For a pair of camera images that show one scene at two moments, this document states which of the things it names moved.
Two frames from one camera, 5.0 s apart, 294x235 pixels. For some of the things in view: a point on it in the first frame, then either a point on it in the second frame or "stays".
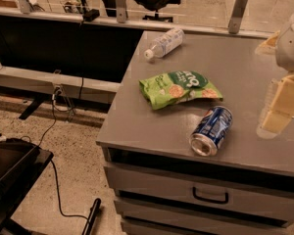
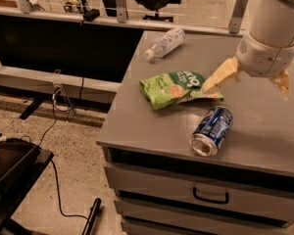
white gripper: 291,51 → 266,60
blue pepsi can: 211,131 stays
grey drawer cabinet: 181,142 stays
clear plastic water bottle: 166,44 stays
